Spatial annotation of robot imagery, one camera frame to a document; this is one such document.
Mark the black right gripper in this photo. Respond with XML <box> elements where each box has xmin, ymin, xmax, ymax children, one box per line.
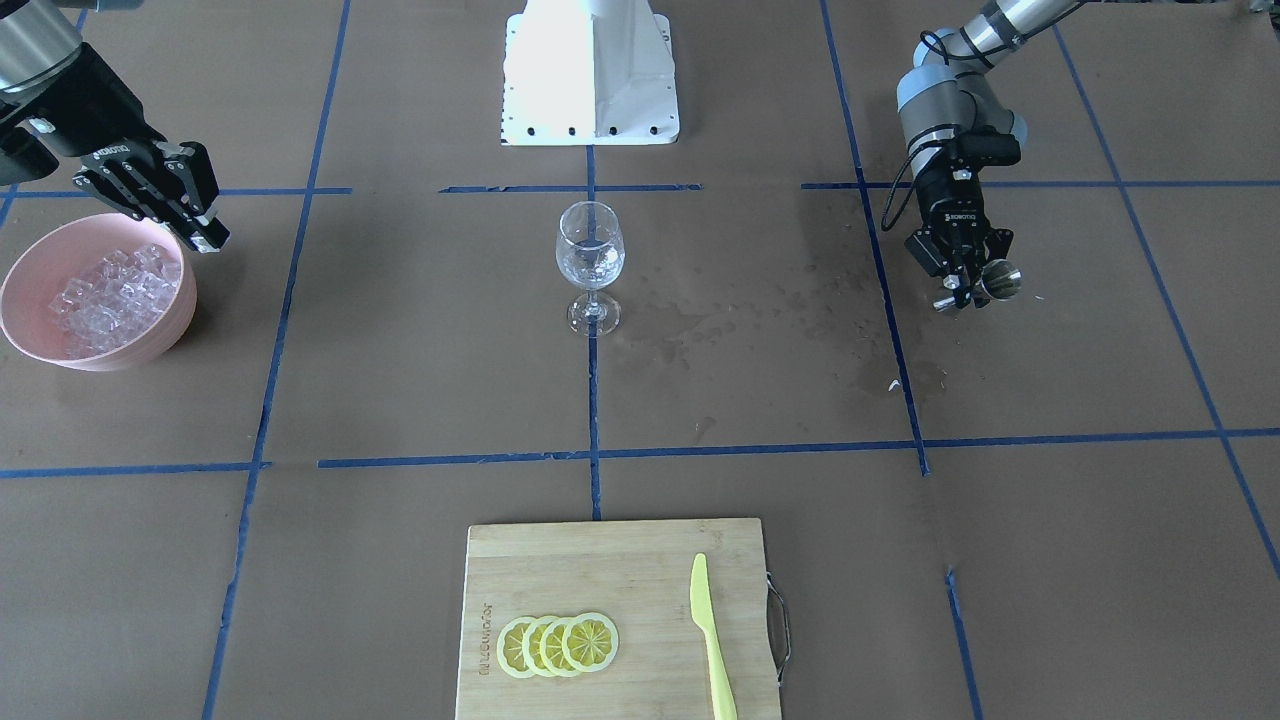
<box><xmin>3</xmin><ymin>45</ymin><xmax>230</xmax><ymax>254</ymax></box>

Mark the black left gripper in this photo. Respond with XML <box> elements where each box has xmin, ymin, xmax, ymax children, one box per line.
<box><xmin>905</xmin><ymin>129</ymin><xmax>1021</xmax><ymax>311</ymax></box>

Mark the steel double jigger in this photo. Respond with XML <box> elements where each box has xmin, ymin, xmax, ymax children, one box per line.
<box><xmin>972</xmin><ymin>265</ymin><xmax>1023</xmax><ymax>307</ymax></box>

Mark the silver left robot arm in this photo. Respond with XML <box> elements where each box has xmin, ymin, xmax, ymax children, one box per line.
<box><xmin>896</xmin><ymin>1</ymin><xmax>1082</xmax><ymax>313</ymax></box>

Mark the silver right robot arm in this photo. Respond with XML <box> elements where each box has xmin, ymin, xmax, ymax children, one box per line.
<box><xmin>1</xmin><ymin>1</ymin><xmax>230</xmax><ymax>252</ymax></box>

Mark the ice cubes pile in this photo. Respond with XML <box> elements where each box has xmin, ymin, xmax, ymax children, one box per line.
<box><xmin>47</xmin><ymin>243</ymin><xmax>182</xmax><ymax>360</ymax></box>

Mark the clear wine glass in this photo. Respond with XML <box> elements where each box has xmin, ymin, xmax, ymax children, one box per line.
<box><xmin>556</xmin><ymin>201</ymin><xmax>625</xmax><ymax>337</ymax></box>

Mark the pink bowl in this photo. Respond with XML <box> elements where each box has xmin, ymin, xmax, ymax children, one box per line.
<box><xmin>3</xmin><ymin>214</ymin><xmax>197</xmax><ymax>372</ymax></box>

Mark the yellow plastic knife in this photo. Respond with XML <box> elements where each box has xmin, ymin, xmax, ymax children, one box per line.
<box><xmin>689</xmin><ymin>553</ymin><xmax>739</xmax><ymax>719</ymax></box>

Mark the yellow lemon slice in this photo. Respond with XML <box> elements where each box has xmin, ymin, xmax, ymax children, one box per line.
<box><xmin>561</xmin><ymin>612</ymin><xmax>620</xmax><ymax>673</ymax></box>

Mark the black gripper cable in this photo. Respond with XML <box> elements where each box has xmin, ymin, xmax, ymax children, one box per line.
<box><xmin>881</xmin><ymin>29</ymin><xmax>966</xmax><ymax>233</ymax></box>

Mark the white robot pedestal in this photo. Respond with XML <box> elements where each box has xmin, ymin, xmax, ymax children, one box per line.
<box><xmin>500</xmin><ymin>1</ymin><xmax>681</xmax><ymax>146</ymax></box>

